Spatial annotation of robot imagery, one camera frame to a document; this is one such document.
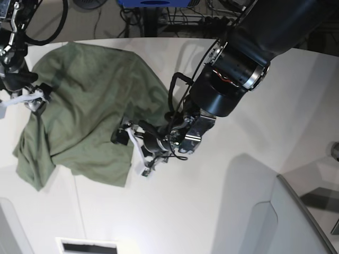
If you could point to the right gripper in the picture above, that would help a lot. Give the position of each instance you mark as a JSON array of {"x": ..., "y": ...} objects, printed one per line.
[{"x": 38, "y": 106}]

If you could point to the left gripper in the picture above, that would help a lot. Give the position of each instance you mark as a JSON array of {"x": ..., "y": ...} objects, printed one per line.
[{"x": 155, "y": 142}]

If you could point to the green t-shirt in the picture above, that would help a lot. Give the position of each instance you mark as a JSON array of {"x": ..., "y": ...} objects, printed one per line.
[{"x": 93, "y": 88}]

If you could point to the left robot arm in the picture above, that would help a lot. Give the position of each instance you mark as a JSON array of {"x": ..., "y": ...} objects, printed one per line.
[{"x": 235, "y": 64}]

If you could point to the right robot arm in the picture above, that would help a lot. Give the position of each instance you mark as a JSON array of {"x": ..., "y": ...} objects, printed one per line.
[{"x": 16, "y": 79}]

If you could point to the black power strip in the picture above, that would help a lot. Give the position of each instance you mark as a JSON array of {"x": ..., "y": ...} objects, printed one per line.
[{"x": 216, "y": 21}]

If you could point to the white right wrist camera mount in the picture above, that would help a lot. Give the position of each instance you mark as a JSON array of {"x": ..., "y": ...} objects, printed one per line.
[{"x": 20, "y": 99}]

